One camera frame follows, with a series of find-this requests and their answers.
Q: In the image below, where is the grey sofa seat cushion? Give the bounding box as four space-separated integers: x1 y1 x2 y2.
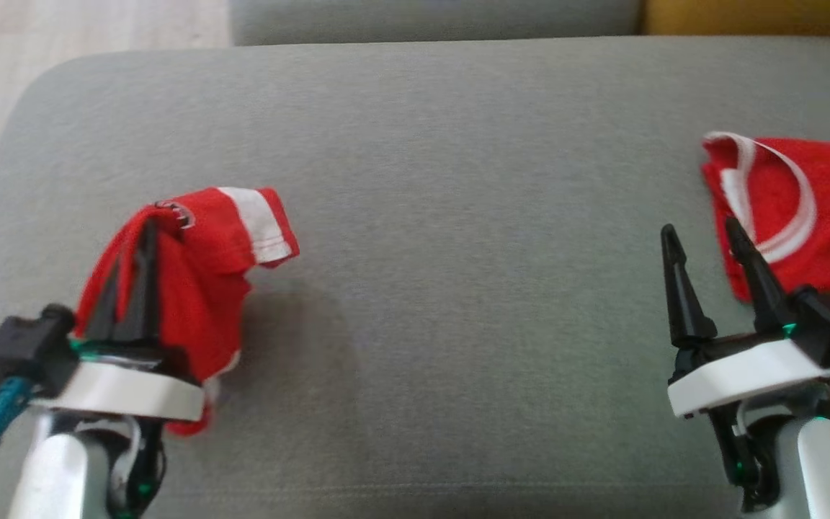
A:
230 0 645 47

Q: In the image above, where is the red jersey with black lettering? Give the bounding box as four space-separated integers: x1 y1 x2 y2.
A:
73 186 301 438

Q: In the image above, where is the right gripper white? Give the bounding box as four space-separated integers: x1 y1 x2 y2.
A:
660 216 830 420

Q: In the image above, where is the large grey sofa chaise cushion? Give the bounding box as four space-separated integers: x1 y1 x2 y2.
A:
0 36 830 519

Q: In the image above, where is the red garment with white panels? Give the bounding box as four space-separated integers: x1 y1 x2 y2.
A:
700 131 830 303

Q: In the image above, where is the yellow sofa back cushion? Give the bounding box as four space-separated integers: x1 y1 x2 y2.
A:
641 0 830 38

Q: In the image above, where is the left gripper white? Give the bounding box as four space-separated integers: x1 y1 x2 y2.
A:
29 219 207 422

